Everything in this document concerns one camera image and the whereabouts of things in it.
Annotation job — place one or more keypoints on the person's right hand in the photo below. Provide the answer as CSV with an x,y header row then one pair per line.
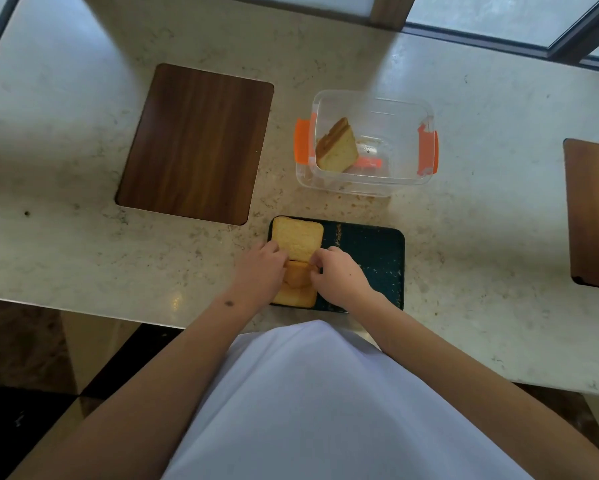
x,y
342,282

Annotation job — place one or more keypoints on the person's left hand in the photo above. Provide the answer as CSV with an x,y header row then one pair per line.
x,y
257,277

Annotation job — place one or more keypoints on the person's right fingers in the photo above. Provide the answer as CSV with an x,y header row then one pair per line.
x,y
323,264

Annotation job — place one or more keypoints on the person's left fingers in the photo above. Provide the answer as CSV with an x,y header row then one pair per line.
x,y
275,252

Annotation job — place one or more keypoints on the small yellow cake piece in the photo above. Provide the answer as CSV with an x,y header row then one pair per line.
x,y
298,274

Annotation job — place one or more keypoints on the person's right forearm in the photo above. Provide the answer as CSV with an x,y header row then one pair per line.
x,y
459,379

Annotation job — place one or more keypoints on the person's left forearm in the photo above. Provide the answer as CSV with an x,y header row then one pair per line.
x,y
154,394

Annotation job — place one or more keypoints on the large yellow cake slice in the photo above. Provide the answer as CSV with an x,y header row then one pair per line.
x,y
298,237

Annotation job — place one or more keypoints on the flat yellow cake slice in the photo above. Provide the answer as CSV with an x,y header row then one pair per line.
x,y
294,297

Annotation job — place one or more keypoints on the dark green rectangular tray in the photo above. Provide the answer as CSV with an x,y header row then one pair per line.
x,y
374,254

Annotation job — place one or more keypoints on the brown-crusted cake wedge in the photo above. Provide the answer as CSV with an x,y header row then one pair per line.
x,y
335,149

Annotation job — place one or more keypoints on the brown wooden placemat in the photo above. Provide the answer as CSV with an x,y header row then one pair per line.
x,y
194,144
594,214

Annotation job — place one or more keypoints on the clear container with orange clips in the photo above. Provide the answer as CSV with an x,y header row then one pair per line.
x,y
394,139

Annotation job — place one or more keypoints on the white shirt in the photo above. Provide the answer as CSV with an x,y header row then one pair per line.
x,y
324,409

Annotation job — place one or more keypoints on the beige table leg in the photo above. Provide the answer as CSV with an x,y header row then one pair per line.
x,y
97,349

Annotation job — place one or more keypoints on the dark window frame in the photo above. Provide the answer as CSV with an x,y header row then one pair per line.
x,y
569,47

